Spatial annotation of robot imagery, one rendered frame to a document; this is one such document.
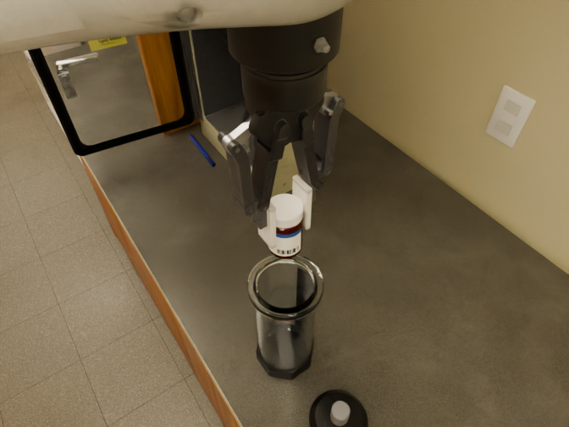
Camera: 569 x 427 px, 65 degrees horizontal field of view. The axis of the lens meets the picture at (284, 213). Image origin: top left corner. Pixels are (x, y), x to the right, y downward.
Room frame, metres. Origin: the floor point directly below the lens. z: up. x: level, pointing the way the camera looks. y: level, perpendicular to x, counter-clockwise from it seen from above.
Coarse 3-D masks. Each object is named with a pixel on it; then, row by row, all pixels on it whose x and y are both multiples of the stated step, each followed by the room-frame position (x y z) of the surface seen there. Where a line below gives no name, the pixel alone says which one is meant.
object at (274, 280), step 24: (264, 264) 0.38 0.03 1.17; (288, 264) 0.39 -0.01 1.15; (312, 264) 0.38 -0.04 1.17; (264, 288) 0.37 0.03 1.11; (288, 288) 0.39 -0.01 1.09; (312, 288) 0.36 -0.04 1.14; (264, 312) 0.30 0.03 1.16; (288, 312) 0.30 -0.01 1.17; (312, 312) 0.33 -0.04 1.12; (264, 336) 0.32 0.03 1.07; (288, 336) 0.30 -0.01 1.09; (264, 360) 0.32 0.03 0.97; (288, 360) 0.30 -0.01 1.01
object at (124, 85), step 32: (64, 64) 0.84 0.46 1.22; (96, 64) 0.87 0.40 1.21; (128, 64) 0.90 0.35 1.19; (160, 64) 0.93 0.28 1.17; (64, 96) 0.83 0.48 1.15; (96, 96) 0.86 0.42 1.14; (128, 96) 0.89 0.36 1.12; (160, 96) 0.93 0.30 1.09; (96, 128) 0.85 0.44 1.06; (128, 128) 0.88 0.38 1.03
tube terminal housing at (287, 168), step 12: (192, 48) 0.96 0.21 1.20; (204, 120) 0.95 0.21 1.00; (204, 132) 0.97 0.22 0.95; (216, 132) 0.90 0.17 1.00; (216, 144) 0.91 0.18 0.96; (288, 144) 0.75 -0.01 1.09; (288, 156) 0.75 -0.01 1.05; (288, 168) 0.75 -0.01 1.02; (276, 180) 0.74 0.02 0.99; (288, 180) 0.75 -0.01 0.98; (276, 192) 0.74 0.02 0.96
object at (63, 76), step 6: (60, 72) 0.84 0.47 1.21; (66, 72) 0.83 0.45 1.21; (60, 78) 0.82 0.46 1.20; (66, 78) 0.82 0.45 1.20; (66, 84) 0.83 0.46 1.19; (72, 84) 0.83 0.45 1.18; (66, 90) 0.82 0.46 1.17; (72, 90) 0.83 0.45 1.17; (66, 96) 0.82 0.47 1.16; (72, 96) 0.83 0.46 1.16
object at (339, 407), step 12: (324, 396) 0.26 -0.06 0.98; (336, 396) 0.26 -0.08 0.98; (348, 396) 0.26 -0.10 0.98; (312, 408) 0.24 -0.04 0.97; (324, 408) 0.24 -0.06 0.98; (336, 408) 0.23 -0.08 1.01; (348, 408) 0.23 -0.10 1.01; (360, 408) 0.24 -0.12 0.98; (312, 420) 0.22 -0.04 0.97; (324, 420) 0.22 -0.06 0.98; (336, 420) 0.22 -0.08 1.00; (348, 420) 0.22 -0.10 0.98; (360, 420) 0.22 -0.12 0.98
